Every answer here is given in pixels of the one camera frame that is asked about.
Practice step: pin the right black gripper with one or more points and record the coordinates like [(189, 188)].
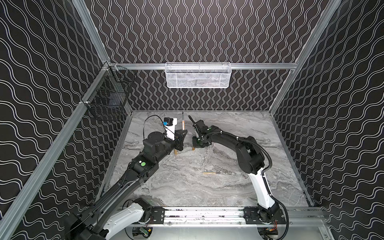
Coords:
[(198, 132)]

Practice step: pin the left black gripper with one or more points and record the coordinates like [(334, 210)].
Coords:
[(179, 139)]

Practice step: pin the tan pen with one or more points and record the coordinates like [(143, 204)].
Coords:
[(211, 173)]

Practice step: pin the brown pen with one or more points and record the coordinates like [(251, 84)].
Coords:
[(183, 121)]

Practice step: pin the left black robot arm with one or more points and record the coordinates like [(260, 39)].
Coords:
[(90, 223)]

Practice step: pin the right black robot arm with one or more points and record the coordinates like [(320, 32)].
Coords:
[(252, 159)]

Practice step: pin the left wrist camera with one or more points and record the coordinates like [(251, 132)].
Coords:
[(170, 124)]

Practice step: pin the white wire mesh basket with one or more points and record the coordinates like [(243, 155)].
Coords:
[(198, 75)]

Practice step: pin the black wire mesh basket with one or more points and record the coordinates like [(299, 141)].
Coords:
[(109, 99)]

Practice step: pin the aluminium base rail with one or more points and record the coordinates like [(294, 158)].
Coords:
[(192, 217)]

